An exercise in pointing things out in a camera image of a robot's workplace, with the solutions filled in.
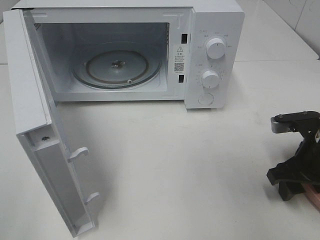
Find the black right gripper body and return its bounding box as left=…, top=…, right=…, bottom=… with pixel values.
left=293, top=119, right=320, bottom=175

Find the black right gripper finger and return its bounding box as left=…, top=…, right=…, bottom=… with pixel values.
left=266, top=161, right=320, bottom=201

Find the pink round plate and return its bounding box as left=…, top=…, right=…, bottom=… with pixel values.
left=302, top=184, right=320, bottom=210

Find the white round door button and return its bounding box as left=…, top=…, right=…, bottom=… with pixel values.
left=198, top=93, right=214, bottom=106

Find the white microwave door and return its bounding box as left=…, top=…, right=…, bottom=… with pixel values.
left=3, top=9, right=97, bottom=237

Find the white lower microwave knob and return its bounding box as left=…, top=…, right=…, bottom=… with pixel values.
left=201, top=70, right=220, bottom=89

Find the white microwave knob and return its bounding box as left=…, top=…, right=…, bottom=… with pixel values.
left=205, top=36, right=227, bottom=60
left=201, top=70, right=220, bottom=89

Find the white upper microwave knob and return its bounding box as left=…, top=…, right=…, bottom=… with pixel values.
left=205, top=36, right=227, bottom=60

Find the white microwave oven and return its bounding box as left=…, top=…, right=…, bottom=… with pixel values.
left=9, top=0, right=245, bottom=109

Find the white warning label sticker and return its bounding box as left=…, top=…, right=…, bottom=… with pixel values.
left=172, top=44, right=187, bottom=73

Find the glass microwave turntable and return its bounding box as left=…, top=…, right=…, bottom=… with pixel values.
left=72, top=49, right=162, bottom=90

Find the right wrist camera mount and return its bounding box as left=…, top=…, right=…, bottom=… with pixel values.
left=270, top=111, right=320, bottom=135

